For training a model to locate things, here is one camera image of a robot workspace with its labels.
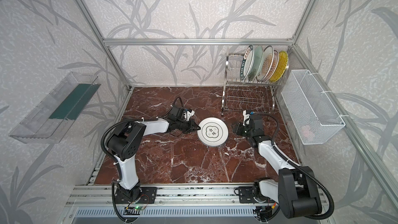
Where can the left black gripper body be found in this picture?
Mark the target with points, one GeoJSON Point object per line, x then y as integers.
{"type": "Point", "coordinates": [186, 123]}

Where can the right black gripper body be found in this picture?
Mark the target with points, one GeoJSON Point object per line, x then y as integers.
{"type": "Point", "coordinates": [243, 130]}

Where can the orange sunburst plate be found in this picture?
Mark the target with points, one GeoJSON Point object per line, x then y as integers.
{"type": "Point", "coordinates": [273, 65]}
{"type": "Point", "coordinates": [268, 59]}

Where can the green rimmed Chinese text plate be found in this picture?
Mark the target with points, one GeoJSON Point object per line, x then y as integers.
{"type": "Point", "coordinates": [246, 63]}

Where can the mint green flower plate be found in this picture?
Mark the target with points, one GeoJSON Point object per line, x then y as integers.
{"type": "Point", "coordinates": [258, 55]}

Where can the yellow grid plate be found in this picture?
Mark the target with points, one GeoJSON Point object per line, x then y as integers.
{"type": "Point", "coordinates": [281, 67]}

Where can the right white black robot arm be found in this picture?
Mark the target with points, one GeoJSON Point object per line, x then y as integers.
{"type": "Point", "coordinates": [296, 191]}

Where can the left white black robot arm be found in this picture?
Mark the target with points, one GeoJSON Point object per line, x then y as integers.
{"type": "Point", "coordinates": [122, 140]}

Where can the steel two-tier dish rack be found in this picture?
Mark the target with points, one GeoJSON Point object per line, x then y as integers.
{"type": "Point", "coordinates": [240, 95]}

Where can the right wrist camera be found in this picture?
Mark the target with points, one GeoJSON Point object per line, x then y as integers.
{"type": "Point", "coordinates": [247, 114]}

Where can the white wire mesh basket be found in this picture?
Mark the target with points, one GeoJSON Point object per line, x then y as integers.
{"type": "Point", "coordinates": [314, 116]}

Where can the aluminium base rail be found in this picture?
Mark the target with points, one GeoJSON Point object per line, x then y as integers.
{"type": "Point", "coordinates": [227, 194]}

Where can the clear plastic wall tray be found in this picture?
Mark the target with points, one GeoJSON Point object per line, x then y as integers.
{"type": "Point", "coordinates": [51, 119]}

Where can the aluminium cage frame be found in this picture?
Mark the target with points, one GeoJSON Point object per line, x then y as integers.
{"type": "Point", "coordinates": [380, 172]}

